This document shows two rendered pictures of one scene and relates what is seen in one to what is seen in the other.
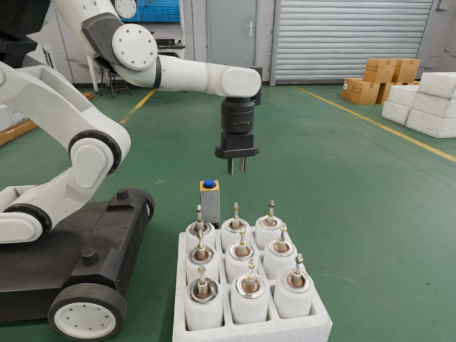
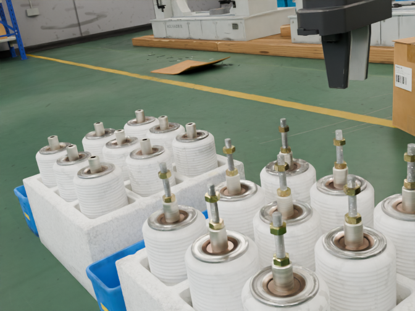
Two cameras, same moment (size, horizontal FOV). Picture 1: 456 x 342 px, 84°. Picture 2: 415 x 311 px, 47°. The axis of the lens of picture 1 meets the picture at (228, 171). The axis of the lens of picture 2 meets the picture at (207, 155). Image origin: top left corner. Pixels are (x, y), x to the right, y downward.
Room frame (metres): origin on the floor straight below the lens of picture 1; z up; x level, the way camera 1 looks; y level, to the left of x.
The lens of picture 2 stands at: (1.06, -0.39, 0.57)
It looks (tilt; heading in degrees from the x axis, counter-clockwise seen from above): 20 degrees down; 155
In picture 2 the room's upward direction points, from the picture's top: 8 degrees counter-clockwise
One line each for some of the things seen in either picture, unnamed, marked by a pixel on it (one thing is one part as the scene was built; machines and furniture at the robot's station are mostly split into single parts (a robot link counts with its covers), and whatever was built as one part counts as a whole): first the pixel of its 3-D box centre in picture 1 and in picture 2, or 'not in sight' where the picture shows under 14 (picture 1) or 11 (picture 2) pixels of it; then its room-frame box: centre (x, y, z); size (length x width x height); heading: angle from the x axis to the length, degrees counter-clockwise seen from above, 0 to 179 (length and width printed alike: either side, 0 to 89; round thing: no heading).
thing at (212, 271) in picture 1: (203, 277); (343, 236); (0.54, 0.08, 0.16); 0.10 x 0.10 x 0.18
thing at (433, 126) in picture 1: (440, 122); not in sight; (2.47, -2.12, 0.09); 0.39 x 0.39 x 0.18; 9
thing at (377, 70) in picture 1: (378, 70); not in sight; (3.86, -2.15, 0.45); 0.30 x 0.24 x 0.30; 7
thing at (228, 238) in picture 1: (235, 246); (356, 303); (0.67, -0.03, 0.16); 0.10 x 0.10 x 0.18
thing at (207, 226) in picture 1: (200, 228); (410, 207); (0.66, 0.09, 0.25); 0.08 x 0.08 x 0.01
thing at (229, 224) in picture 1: (235, 225); (354, 242); (0.67, -0.03, 0.25); 0.08 x 0.08 x 0.01
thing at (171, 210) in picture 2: (296, 277); (171, 210); (0.45, -0.17, 0.26); 0.02 x 0.02 x 0.03
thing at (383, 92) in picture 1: (385, 91); not in sight; (3.88, -2.33, 0.15); 0.30 x 0.24 x 0.30; 6
